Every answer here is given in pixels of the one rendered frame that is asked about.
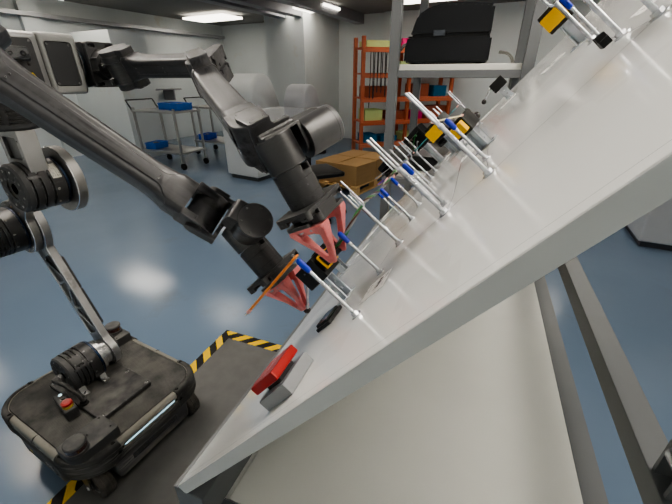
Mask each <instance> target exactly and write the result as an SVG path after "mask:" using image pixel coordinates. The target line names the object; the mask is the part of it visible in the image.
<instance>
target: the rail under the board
mask: <svg viewBox="0 0 672 504"><path fill-rule="evenodd" d="M325 291H326V289H325V290H324V291H323V293H322V294H321V295H320V296H319V298H318V299H317V300H316V302H315V303H314V304H313V306H312V307H311V310H312V309H313V307H314V306H315V305H316V303H317V302H318V301H319V299H320V298H321V297H322V295H323V294H324V293H325ZM308 314H309V313H308ZM308 314H306V315H305V316H304V317H303V319H302V320H301V321H300V322H299V324H298V325H297V326H296V328H295V329H294V330H293V332H292V333H291V334H290V335H289V337H288V338H287V339H286V341H285V342H284V343H283V345H282V346H281V347H280V348H279V350H278V351H277V352H276V354H275V355H274V356H273V358H272V359H271V360H270V361H269V363H268V364H267V365H266V367H265V368H264V369H263V370H262V372H261V373H260V374H259V376H258V377H257V378H256V380H255V381H254V382H253V383H252V385H251V386H250V387H249V389H248V390H247V391H246V393H245V394H244V395H243V396H242V398H241V399H240V400H239V402H238V403H237V404H236V406H235V407H234V408H233V409H232V411H231V412H230V413H229V415H228V416H227V417H226V419H225V420H224V421H223V422H222V424H221V425H220V426H219V428H218V429H217V430H216V432H215V433H214V434H213V435H212V437H211V438H210V439H209V441H208V442H207V443H206V445H205V446H204V447H203V448H202V450H201V451H200V452H199V454H198V455H197V456H196V458H195V459H194V460H193V461H192V463H191V464H190V465H189V467H188V468H187V469H186V471H185V472H184V473H183V474H182V476H181V477H180V478H179V480H178V481H177V482H176V484H175V485H174V488H175V491H176V494H177V496H178V499H179V502H180V504H221V503H222V502H223V500H224V499H225V497H226V495H227V494H228V492H229V491H230V489H231V487H232V486H233V484H234V483H235V481H236V479H237V478H238V476H239V475H240V473H241V471H242V470H243V468H244V467H245V465H246V463H247V462H248V460H249V459H250V457H251V455H252V454H251V455H249V456H248V457H246V458H245V459H243V460H241V461H240V462H238V463H236V464H235V465H233V466H231V467H230V468H228V469H227V470H225V471H223V472H222V473H220V474H218V475H217V476H215V477H213V478H212V479H210V480H208V481H207V482H205V483H204V484H202V485H200V486H199V487H197V488H195V489H194V490H192V491H190V492H189V493H184V492H183V491H182V490H181V489H180V488H179V487H178V485H179V484H180V482H181V481H182V480H183V478H184V477H185V476H186V474H187V473H188V472H189V470H190V469H191V468H192V466H193V465H194V464H195V463H196V461H197V460H198V459H199V457H200V456H201V455H202V453H203V452H204V451H205V449H206V448H207V447H208V445H209V444H210V443H211V441H212V440H213V439H214V438H215V436H216V435H217V434H218V432H219V431H220V430H221V428H222V427H223V426H224V424H225V423H226V422H227V420H228V419H229V418H230V416H231V415H232V414H233V413H234V411H235V410H236V409H237V407H238V406H239V405H240V403H241V402H242V401H243V399H244V398H245V397H246V395H247V394H248V393H249V391H250V390H251V388H252V386H253V385H254V383H255V382H256V381H257V380H258V378H259V377H260V376H261V374H262V373H263V372H264V370H265V369H266V368H267V366H268V365H269V364H270V363H271V361H272V360H273V359H275V357H276V356H277V355H278V353H279V352H280V351H281V349H282V348H283V347H284V345H285V344H286V343H287V341H288V340H289V339H290V338H291V336H292V335H293V334H294V332H295V331H296V330H297V328H298V327H299V326H300V324H301V323H302V322H303V320H304V319H305V318H306V316H307V315H308Z"/></svg>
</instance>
